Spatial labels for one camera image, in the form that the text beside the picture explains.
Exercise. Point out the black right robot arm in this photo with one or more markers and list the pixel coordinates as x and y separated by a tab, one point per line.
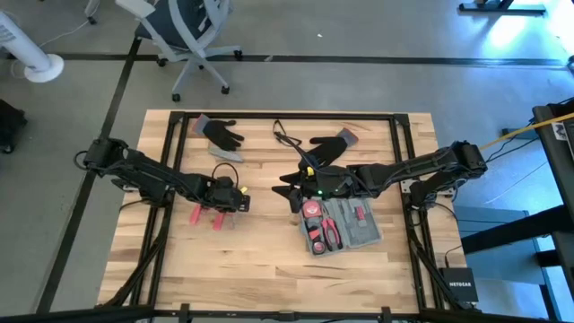
403	168

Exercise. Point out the grey blue storage cabinet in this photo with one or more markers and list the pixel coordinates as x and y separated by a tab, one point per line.
502	269

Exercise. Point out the pink object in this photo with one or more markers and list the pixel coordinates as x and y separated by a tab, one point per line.
311	210

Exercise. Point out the white chair base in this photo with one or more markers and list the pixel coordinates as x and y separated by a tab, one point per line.
92	9

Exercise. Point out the grey plastic tool case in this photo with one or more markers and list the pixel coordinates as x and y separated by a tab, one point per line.
359	229

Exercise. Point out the clear safety glasses black frame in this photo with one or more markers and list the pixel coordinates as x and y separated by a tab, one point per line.
280	128

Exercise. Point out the white tower fan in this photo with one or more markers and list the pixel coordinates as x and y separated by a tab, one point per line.
45	68

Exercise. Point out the black floor equipment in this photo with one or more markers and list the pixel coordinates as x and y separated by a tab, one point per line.
11	123

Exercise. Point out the black desk foot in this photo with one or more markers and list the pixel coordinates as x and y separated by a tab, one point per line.
502	6

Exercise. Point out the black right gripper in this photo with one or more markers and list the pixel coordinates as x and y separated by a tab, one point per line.
329	181

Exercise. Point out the small red bit holder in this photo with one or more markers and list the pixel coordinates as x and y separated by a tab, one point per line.
359	214

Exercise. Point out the grey blue office chair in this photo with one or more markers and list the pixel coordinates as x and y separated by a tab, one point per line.
179	18

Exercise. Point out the grey utility knife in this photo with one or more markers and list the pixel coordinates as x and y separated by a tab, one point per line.
226	155

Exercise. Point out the black side desk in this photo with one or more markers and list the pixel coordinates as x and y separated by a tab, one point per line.
560	188

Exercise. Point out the black work glove grey cuff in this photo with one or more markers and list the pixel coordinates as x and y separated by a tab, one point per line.
222	134
329	150

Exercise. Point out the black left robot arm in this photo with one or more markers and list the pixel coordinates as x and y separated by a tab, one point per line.
148	175

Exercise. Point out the black Netgear network switch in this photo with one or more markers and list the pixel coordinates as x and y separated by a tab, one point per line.
459	285

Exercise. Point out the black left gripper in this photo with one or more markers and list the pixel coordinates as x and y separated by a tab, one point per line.
224	195

